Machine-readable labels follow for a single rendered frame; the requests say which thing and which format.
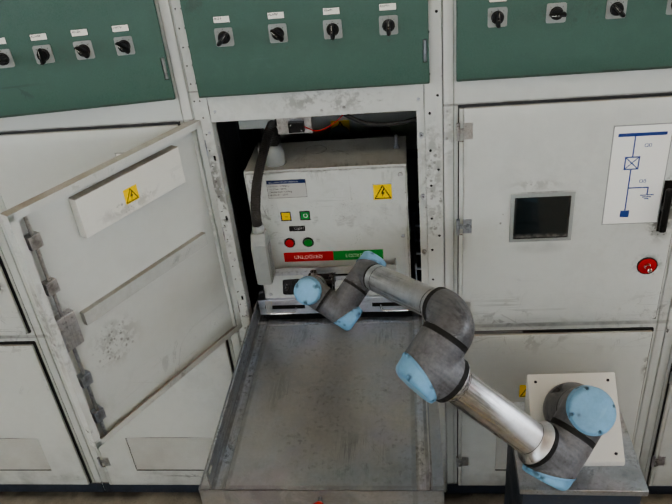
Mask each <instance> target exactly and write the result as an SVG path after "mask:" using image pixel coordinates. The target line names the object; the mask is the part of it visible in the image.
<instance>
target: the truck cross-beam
mask: <svg viewBox="0 0 672 504"><path fill-rule="evenodd" d="M265 301H271V302H272V309H273V313H275V312H293V311H294V309H295V306H298V308H297V310H296V312H295V313H294V314H308V313H319V312H317V311H315V310H314V309H312V308H311V307H310V306H308V305H303V304H301V303H299V302H298V301H297V300H296V298H265V292H260V295H259V299H258V304H259V310H260V314H261V315H267V314H266V306H265ZM380 303H381V304H382V308H383V309H406V308H405V307H403V306H401V305H399V304H397V303H395V302H393V301H391V300H389V299H387V298H385V297H383V296H380V295H366V296H365V298H364V299H363V301H362V302H361V304H360V305H359V307H360V308H361V309H362V310H363V312H383V311H381V309H380Z"/></svg>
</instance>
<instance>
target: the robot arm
mask: <svg viewBox="0 0 672 504"><path fill-rule="evenodd" d="M334 274H336V272H331V273H321V274H318V273H317V272H316V270H311V271H310V273H309V274H308V276H305V277H302V278H301V279H287V280H283V294H285V295H294V296H295V298H296V300H297V301H298V302H299V303H301V304H303V305H308V306H310V307H311V308H312V309H314V310H315V311H317V312H319V313H320V314H322V315H323V316H324V317H326V318H327V319H329V320H330V321H332V322H333V324H336V325H337V326H339V327H341V328H342V329H344V330H345V331H349V330H351V329H352V327H353V326H354V324H355V323H356V321H357V320H358V319H359V317H360V316H361V314H362V312H363V310H362V309H361V308H360V307H359V305H360V304H361V302H362V301H363V299H364V298H365V296H366V295H367V293H368V292H369V290H370V291H372V292H374V293H376V294H378V295H380V296H383V297H385V298H387V299H389V300H391V301H393V302H395V303H397V304H399V305H401V306H403V307H405V308H407V309H409V310H411V311H413V312H415V313H417V314H419V315H421V316H422V317H423V319H424V321H425V322H424V324H423V325H422V327H421V328H420V330H419V331H418V333H417V334H416V336H415V337H414V339H413V340H412V342H411V343H410V345H409V346H408V348H407V349H406V351H405V352H403V354H402V357H401V359H400V360H399V362H398V364H397V365H396V373H397V375H398V376H399V378H400V379H401V380H402V381H403V382H404V383H405V384H406V385H407V386H408V387H409V388H411V389H412V390H413V391H414V392H415V393H417V394H418V395H419V396H420V397H421V398H422V399H424V400H425V401H427V402H428V403H430V404H432V403H434V402H435V401H437V402H439V403H447V402H450V403H451V404H453V405H454V406H456V407H457V408H458V409H460V410H461V411H463V412H464V413H465V414H467V415H468V416H469V417H471V418H472V419H474V420H475V421H476V422H478V423H479V424H481V425H482V426H483V427H485V428H486V429H488V430H489V431H490V432H492V433H493V434H495V435H496V436H497V437H499V438H500V439H501V440H503V441H504V442H506V443H507V444H508V445H510V446H511V447H513V448H514V449H515V450H517V454H518V457H519V459H520V461H521V462H523V464H522V465H523V466H522V469H523V470H524V471H525V472H526V473H528V474H530V475H531V476H533V477H535V478H537V479H538V480H540V481H542V482H544V483H546V484H548V485H550V486H551V487H553V488H556V489H558V490H560V491H566V490H568V489H569V488H570V486H571V485H572V483H573V482H574V481H575V480H576V479H577V476H578V474H579V472H580V471H581V469H582V468H583V466H584V464H585V463H586V461H587V459H588V458H589V456H590V454H591V453H592V451H593V449H594V447H595V446H596V444H597V443H598V441H599V439H600V438H601V436H602V435H603V434H605V433H607V432H608V431H609V430H610V429H611V428H612V427H613V425H614V423H615V421H616V415H617V412H616V407H615V404H614V402H613V400H612V398H611V397H610V396H609V395H608V394H607V393H606V392H605V391H604V390H602V389H600V388H597V387H594V386H590V385H583V384H581V383H577V382H565V383H561V384H559V385H557V386H555V387H553V388H552V389H551V390H550V391H549V392H548V394H547V395H546V397H545V400H544V403H543V414H544V418H545V421H538V422H537V421H536V420H535V419H533V418H532V417H531V416H529V415H528V414H527V413H525V412H524V411H523V410H521V409H520V408H519V407H517V406H516V405H515V404H513V403H512V402H511V401H509V400H508V399H506V398H505V397H504V396H502V395H501V394H500V393H498V392H497V391H496V390H494V389H493V388H492V387H490V386H489V385H488V384H486V383H485V382H484V381H482V380H481V379H480V378H478V377H477V376H475V375H474V374H473V373H471V370H470V364H469V362H468V361H466V360H465V359H464V358H463V357H464V355H465V354H466V352H467V351H468V349H469V348H470V346H471V344H472V342H473V338H474V333H475V325H474V320H473V316H472V313H471V311H470V309H469V307H468V305H467V304H466V302H465V301H464V300H463V299H462V298H461V297H460V296H459V295H458V294H457V293H455V292H454V291H452V290H450V289H447V288H445V287H436V288H434V287H432V286H429V285H427V284H425V283H422V282H420V281H418V280H415V279H413V278H411V277H408V276H406V275H404V274H401V273H399V272H397V271H394V270H392V269H389V268H387V267H386V262H385V261H384V260H383V259H382V258H381V257H379V256H378V255H377V254H375V253H373V252H371V251H364V252H363V254H362V255H361V256H360V258H358V259H357V260H356V263H355V265H354V266H353V268H352V269H351V270H350V272H349V273H348V275H347V276H346V278H345V279H344V280H343V282H342V283H341V285H340V286H339V288H338V289H337V290H336V291H335V282H336V276H334Z"/></svg>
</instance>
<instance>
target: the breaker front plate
mask: <svg viewBox="0 0 672 504"><path fill-rule="evenodd" d="M252 178H253V173H247V174H245V179H246V185H247V190H248V196H249V202H251V189H252V188H251V187H252V186H251V185H252V180H253V179H252ZM262 178H263V179H262V182H261V183H262V184H261V185H262V187H261V192H260V193H261V197H260V198H261V200H260V201H261V203H260V204H261V206H260V207H261V208H260V210H261V219H262V223H263V226H264V229H267V231H268V234H269V236H270V242H271V248H272V254H273V260H274V266H275V268H292V267H322V266H351V265H355V263H356V260H329V261H300V262H285V259H284V253H294V252H321V251H349V250H376V249H383V258H384V259H383V260H384V261H385V262H386V264H394V263H395V258H396V271H397V272H399V273H401V274H404V275H406V276H408V277H410V261H409V237H408V212H407V188H406V166H387V167H367V168H347V169H327V170H307V171H287V172H267V173H264V174H263V177H262ZM297 179H305V182H306V190H307V197H293V198H271V199H269V197H268V190H267V184H266V181H276V180H297ZM381 184H391V187H392V199H379V200H374V192H373V185H381ZM299 211H310V219H311V220H300V213H299ZM280 212H290V213H291V220H292V221H281V214H280ZM289 226H305V231H290V230H289ZM306 237H310V238H312V239H313V241H314V243H313V245H312V246H311V247H307V246H305V245H304V244H303V240H304V238H306ZM287 238H292V239H293V240H294V241H295V245H294V246H293V247H291V248H290V247H287V246H285V244H284V242H285V240H286V239H287ZM305 276H308V275H290V276H274V280H273V283H272V284H271V285H264V287H265V293H266V298H295V296H294V295H285V294H283V280H287V279H301V278H302V277H305Z"/></svg>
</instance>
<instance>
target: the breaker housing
mask: <svg viewBox="0 0 672 504"><path fill-rule="evenodd" d="M279 145H281V146H282V148H283V150H284V153H285V160H286V163H285V164H284V165H282V166H280V167H268V166H266V163H265V165H264V166H265V167H264V168H265V169H264V172H263V173H267V172H287V171H307V170H327V169H347V168H367V167H387V166H406V188H407V212H408V237H409V261H410V277H411V258H412V255H411V246H410V239H411V236H410V216H409V200H408V175H407V174H408V171H407V150H406V136H398V145H399V148H398V149H395V148H394V145H395V139H394V136H393V137H375V138H357V139H339V140H320V141H302V142H284V143H279ZM257 157H258V152H257V144H256V146H255V149H254V151H253V153H252V155H251V158H250V160H249V162H248V164H247V166H246V169H245V170H244V172H243V173H244V178H245V174H247V173H254V171H255V170H254V169H255V168H254V167H255V164H256V162H257V161H256V160H257Z"/></svg>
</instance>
